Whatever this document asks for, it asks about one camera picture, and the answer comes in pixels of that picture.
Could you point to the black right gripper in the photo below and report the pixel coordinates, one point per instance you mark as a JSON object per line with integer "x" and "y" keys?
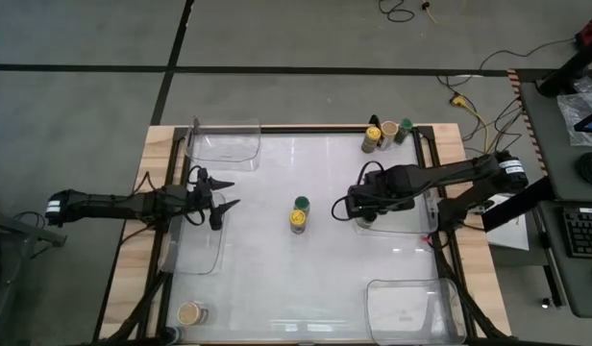
{"x": 382, "y": 190}

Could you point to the yellow lid spice jar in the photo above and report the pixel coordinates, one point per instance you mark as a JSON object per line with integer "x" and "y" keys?
{"x": 298, "y": 218}
{"x": 373, "y": 134}

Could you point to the small white caster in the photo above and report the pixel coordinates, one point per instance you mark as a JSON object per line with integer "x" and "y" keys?
{"x": 546, "y": 303}

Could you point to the black stand with red top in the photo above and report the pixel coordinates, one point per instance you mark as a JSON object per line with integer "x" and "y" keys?
{"x": 572, "y": 67}

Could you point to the small metal bracket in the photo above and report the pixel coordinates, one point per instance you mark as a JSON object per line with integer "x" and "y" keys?
{"x": 431, "y": 204}

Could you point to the black rig strut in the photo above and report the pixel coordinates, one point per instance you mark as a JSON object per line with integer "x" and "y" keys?
{"x": 517, "y": 204}

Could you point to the small black clamp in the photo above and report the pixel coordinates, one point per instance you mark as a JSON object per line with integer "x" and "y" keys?
{"x": 374, "y": 119}

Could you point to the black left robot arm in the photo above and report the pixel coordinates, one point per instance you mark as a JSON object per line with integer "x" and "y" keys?
{"x": 108, "y": 204}

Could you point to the grey metal stand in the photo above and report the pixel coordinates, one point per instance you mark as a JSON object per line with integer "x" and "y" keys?
{"x": 17, "y": 228}

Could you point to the green lid spice jar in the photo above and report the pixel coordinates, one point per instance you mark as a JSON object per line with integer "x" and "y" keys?
{"x": 405, "y": 124}
{"x": 302, "y": 203}

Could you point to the grey side desk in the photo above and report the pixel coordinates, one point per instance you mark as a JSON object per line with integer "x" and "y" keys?
{"x": 541, "y": 144}

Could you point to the small red clip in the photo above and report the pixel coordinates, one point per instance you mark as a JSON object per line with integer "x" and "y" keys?
{"x": 426, "y": 239}

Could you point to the blue screen tablet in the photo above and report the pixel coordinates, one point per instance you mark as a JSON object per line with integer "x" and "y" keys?
{"x": 591, "y": 122}

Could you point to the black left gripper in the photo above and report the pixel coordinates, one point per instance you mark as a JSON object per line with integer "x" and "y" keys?
{"x": 200, "y": 197}

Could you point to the clear plastic bag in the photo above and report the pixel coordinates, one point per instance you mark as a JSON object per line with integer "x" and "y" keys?
{"x": 572, "y": 108}

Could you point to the clear plastic bin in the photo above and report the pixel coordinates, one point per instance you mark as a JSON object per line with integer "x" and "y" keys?
{"x": 411, "y": 312}
{"x": 195, "y": 250}
{"x": 421, "y": 221}
{"x": 224, "y": 144}

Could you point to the white paper sheet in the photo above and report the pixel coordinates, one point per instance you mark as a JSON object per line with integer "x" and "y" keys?
{"x": 510, "y": 235}

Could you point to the tan lid seasoning jar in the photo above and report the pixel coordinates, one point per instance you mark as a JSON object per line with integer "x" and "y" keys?
{"x": 189, "y": 313}
{"x": 388, "y": 129}

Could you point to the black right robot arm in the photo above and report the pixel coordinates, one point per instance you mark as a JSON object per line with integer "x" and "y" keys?
{"x": 450, "y": 175}

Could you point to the black table frame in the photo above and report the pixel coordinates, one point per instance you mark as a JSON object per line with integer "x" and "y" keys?
{"x": 301, "y": 129}

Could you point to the black computer keyboard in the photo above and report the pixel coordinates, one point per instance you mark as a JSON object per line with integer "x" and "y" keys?
{"x": 584, "y": 233}

